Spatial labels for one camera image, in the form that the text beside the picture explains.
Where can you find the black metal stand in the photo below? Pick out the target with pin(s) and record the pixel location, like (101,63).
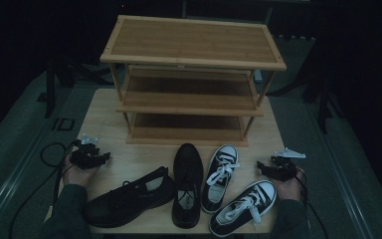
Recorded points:
(49,93)
(323,106)

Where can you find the person's left hand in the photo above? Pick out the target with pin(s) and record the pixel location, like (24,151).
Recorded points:
(78,177)

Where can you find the black white canvas sneaker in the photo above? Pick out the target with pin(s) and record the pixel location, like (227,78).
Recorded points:
(266,192)
(225,155)

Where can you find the person's right hand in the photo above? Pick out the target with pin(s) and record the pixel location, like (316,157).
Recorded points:
(290,191)

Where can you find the wooden shoe rack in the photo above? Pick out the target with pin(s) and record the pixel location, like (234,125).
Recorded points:
(192,40)

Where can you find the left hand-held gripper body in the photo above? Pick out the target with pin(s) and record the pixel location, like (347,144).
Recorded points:
(84,157)

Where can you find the black mesh sneaker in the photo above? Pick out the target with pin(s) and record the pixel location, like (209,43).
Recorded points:
(129,199)

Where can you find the black leather shoe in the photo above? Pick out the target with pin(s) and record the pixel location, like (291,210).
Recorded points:
(187,162)

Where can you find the grey stand foot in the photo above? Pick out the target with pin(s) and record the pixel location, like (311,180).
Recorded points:
(258,77)

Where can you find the black tripod legs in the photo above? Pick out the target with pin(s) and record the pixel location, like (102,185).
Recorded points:
(89,74)

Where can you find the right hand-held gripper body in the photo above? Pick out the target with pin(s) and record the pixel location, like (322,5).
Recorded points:
(285,167)

